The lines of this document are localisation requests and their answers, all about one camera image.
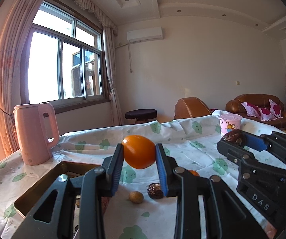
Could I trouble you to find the sliding glass window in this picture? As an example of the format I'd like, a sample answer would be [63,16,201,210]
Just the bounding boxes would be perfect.
[21,0,111,112]

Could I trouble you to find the pink floral pillow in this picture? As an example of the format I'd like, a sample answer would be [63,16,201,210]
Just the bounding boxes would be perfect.
[268,99,283,118]
[258,108,273,121]
[241,102,260,118]

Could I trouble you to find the white cloth with green clouds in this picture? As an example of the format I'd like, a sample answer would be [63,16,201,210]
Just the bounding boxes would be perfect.
[0,116,286,239]

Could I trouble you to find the pink patterned curtain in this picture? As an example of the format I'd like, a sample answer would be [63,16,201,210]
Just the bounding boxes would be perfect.
[0,0,58,155]

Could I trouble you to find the pink electric kettle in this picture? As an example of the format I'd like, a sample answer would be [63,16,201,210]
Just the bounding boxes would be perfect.
[12,102,60,166]

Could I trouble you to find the pink metal tin box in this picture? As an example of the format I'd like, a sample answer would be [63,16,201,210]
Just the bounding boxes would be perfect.
[13,161,106,239]

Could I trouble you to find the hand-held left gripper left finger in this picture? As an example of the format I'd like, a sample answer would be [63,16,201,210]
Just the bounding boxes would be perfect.
[11,143,125,239]

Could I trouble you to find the pale narrow curtain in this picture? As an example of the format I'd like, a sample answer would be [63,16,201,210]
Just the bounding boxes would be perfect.
[103,26,125,126]

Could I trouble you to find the white air conditioner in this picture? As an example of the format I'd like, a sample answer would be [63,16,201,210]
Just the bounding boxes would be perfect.
[126,26,164,43]

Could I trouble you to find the ruffled curtain valance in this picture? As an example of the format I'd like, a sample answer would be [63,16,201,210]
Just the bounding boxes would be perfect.
[50,0,118,36]

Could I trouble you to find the dark round stool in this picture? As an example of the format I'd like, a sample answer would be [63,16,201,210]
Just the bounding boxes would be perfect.
[125,109,157,124]

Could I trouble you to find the brown leather armchair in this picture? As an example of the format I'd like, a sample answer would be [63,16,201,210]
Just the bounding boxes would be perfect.
[174,97,212,120]

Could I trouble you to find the pink cartoon cup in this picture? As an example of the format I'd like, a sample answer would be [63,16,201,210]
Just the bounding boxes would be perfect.
[219,113,242,137]

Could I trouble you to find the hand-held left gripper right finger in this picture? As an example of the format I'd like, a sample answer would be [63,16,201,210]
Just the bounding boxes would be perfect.
[155,143,270,239]

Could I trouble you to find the small round brown fruit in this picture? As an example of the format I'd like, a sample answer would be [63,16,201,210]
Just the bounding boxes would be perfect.
[129,191,144,204]

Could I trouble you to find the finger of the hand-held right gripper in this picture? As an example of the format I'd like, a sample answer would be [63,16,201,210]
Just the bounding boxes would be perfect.
[217,139,286,180]
[245,131,286,170]

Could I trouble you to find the brown leather sofa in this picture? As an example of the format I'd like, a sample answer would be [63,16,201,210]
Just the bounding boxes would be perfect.
[226,94,286,130]

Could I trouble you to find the dark chocolate-shell pastry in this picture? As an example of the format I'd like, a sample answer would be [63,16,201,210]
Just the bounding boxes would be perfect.
[147,183,164,200]

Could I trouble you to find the person's right hand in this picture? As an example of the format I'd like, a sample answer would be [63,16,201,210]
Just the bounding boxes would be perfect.
[265,223,278,239]

